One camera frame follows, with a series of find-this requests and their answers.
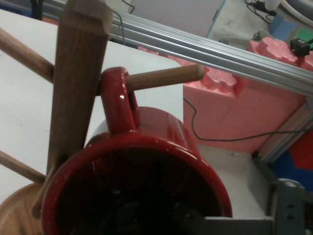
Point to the red ceramic mug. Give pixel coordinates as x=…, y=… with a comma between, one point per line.
x=159, y=127

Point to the dark camera mount bracket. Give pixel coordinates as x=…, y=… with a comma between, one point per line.
x=239, y=226

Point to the aluminium frame strut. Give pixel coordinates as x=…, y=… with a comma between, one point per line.
x=283, y=137

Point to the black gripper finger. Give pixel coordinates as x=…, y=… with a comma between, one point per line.
x=185, y=220

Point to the bright blue foam block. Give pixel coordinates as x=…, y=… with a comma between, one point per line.
x=283, y=24

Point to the short aluminium frame rail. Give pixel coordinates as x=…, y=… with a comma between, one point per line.
x=220, y=55

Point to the green foam block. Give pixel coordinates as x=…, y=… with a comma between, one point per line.
x=305, y=34

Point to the wooden mug tree stand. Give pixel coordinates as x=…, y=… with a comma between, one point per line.
x=75, y=85

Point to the small black adapter box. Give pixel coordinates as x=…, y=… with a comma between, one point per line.
x=300, y=46

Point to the black stand pole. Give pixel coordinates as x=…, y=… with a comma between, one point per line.
x=36, y=8

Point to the white board teal edge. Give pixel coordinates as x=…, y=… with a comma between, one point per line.
x=230, y=22

